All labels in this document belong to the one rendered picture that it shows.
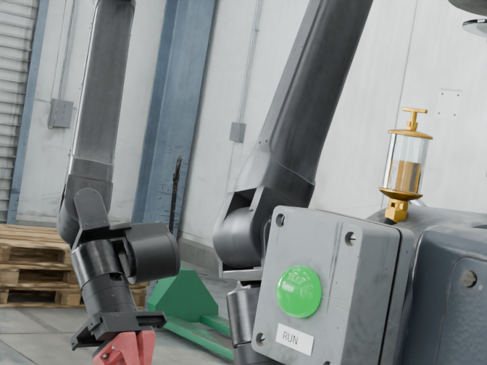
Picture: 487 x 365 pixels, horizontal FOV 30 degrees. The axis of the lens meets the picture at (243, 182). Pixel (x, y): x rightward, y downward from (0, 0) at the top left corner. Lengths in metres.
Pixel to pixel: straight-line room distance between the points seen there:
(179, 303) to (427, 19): 2.99
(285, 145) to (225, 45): 8.37
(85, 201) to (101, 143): 0.10
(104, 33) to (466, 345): 0.88
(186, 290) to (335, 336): 5.77
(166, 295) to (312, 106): 5.33
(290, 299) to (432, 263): 0.08
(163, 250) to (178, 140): 8.02
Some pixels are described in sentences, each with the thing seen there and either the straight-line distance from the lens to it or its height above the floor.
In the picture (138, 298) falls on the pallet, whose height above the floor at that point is 0.08.
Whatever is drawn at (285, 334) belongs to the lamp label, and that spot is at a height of 1.26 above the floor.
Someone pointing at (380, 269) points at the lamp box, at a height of 1.31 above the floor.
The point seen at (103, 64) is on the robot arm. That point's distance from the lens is 1.26.
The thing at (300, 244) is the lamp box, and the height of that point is 1.31.
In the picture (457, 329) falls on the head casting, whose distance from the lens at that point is 0.52.
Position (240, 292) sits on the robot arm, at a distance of 0.83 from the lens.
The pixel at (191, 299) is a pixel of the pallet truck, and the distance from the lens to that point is 6.30.
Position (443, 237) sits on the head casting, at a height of 1.33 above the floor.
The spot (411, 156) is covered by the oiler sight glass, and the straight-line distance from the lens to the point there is 0.58.
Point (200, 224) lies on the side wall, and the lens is 9.16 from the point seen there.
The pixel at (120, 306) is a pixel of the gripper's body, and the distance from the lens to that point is 1.08.
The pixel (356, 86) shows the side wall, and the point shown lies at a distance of 7.78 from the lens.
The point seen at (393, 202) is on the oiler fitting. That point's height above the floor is 1.34.
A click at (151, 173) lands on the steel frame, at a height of 0.81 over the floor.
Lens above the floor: 1.37
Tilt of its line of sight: 3 degrees down
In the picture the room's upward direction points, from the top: 9 degrees clockwise
